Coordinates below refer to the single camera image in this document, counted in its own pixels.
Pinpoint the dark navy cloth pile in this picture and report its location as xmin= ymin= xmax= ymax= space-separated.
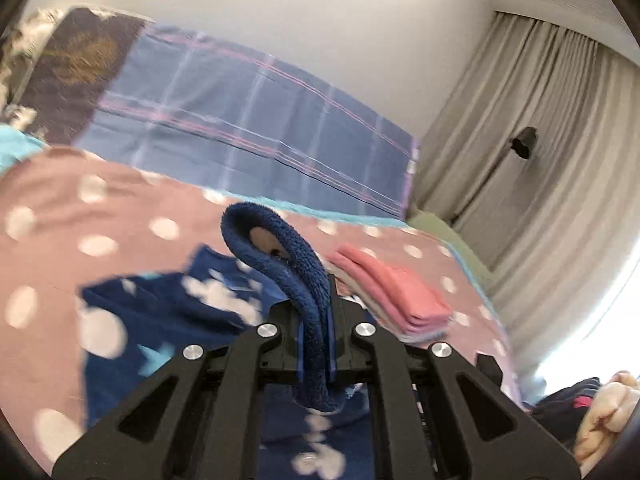
xmin=529 ymin=377 xmax=617 ymax=447

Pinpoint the beige curtain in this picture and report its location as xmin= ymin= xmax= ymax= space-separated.
xmin=412 ymin=10 xmax=640 ymax=376

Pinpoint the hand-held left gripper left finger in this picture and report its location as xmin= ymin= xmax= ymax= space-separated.
xmin=52 ymin=302 xmax=307 ymax=480

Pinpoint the pink polka dot blanket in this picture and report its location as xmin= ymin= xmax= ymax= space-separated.
xmin=0 ymin=145 xmax=526 ymax=476

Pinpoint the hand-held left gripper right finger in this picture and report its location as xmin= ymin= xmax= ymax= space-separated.
xmin=326 ymin=275 xmax=583 ymax=480

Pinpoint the dark floral pillow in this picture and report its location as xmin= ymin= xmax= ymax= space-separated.
xmin=0 ymin=5 xmax=156 ymax=146

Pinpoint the stack of folded pink clothes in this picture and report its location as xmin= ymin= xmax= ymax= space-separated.
xmin=327 ymin=244 xmax=455 ymax=345

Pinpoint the green bed sheet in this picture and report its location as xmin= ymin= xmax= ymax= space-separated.
xmin=407 ymin=210 xmax=497 ymax=288

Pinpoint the blue fleece garment white print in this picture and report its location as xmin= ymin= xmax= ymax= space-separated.
xmin=75 ymin=200 xmax=383 ymax=480

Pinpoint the blue plaid pillow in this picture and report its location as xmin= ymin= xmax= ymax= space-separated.
xmin=72 ymin=25 xmax=422 ymax=221

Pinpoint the cream fluffy cloth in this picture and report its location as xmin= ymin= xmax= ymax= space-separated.
xmin=572 ymin=370 xmax=640 ymax=466

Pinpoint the black lamp on stand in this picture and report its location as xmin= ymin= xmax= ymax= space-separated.
xmin=450 ymin=127 xmax=539 ymax=226

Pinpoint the teal cloth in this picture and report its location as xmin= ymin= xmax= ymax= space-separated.
xmin=0 ymin=126 xmax=47 ymax=173

